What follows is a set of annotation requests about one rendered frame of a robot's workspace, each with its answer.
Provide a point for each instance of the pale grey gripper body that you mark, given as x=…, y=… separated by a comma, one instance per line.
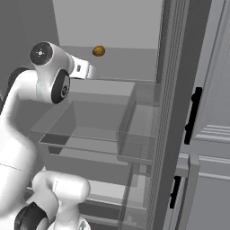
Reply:
x=94, y=73

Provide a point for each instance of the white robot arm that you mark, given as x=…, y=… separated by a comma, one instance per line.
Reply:
x=18, y=125

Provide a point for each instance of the wide clear fridge drawer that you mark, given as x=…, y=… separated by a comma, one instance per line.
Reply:
x=90, y=119

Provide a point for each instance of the grey fridge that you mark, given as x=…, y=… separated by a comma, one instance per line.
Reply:
x=167, y=90

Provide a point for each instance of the narrow clear fridge drawer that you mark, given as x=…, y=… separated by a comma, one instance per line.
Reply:
x=140, y=140

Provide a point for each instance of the clear fridge bin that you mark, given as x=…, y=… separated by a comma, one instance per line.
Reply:
x=134, y=203

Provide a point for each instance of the brown round food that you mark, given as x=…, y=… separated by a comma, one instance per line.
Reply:
x=98, y=51

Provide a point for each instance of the tall grey cupboard door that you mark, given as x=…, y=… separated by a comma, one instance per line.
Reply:
x=214, y=75

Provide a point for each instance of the low grey cupboard door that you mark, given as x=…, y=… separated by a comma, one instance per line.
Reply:
x=206, y=197

